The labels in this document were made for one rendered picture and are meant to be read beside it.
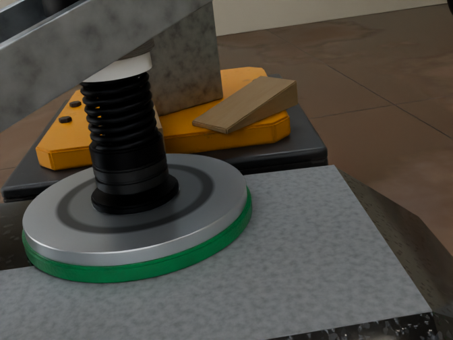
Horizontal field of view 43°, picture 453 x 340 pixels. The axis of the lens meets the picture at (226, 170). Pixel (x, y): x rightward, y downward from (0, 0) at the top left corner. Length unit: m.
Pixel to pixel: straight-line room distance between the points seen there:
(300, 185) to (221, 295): 0.20
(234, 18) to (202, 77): 5.48
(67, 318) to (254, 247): 0.16
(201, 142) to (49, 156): 0.28
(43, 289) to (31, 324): 0.05
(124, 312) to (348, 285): 0.17
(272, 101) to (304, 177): 0.51
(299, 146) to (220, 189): 0.54
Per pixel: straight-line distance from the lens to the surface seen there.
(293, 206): 0.56
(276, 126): 1.09
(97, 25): 0.45
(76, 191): 0.60
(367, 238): 0.50
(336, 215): 0.54
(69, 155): 1.11
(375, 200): 0.62
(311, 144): 1.07
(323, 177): 0.62
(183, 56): 1.21
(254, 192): 0.60
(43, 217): 0.56
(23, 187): 1.10
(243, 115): 1.08
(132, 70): 0.50
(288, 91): 1.15
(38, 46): 0.43
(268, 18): 6.79
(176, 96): 1.21
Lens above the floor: 1.12
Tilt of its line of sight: 23 degrees down
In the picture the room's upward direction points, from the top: 7 degrees counter-clockwise
